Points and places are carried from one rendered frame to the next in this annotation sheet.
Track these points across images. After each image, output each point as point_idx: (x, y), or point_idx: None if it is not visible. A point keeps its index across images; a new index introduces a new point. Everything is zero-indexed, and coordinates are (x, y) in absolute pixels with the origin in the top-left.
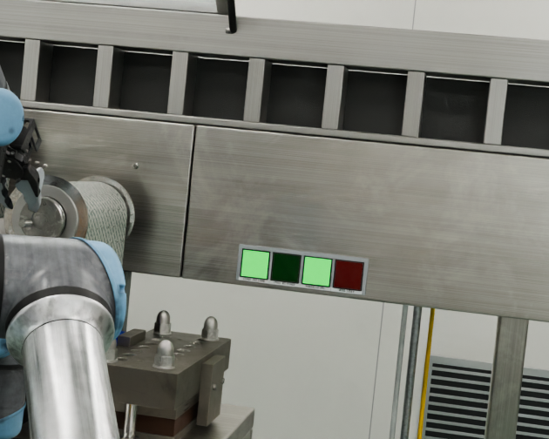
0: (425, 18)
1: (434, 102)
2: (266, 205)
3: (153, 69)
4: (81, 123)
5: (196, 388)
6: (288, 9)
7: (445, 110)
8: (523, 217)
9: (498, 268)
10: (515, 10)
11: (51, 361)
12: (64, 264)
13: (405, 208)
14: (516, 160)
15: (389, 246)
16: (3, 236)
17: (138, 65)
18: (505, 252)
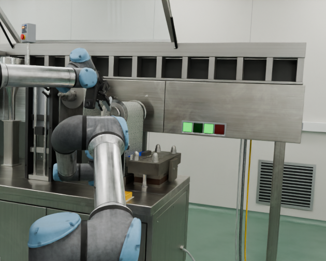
0: None
1: (247, 68)
2: (190, 106)
3: (151, 63)
4: (128, 83)
5: (167, 169)
6: None
7: (251, 70)
8: (280, 105)
9: (272, 124)
10: (285, 38)
11: (100, 156)
12: (106, 124)
13: (238, 105)
14: (277, 86)
15: (233, 118)
16: (86, 116)
17: (146, 62)
18: (274, 118)
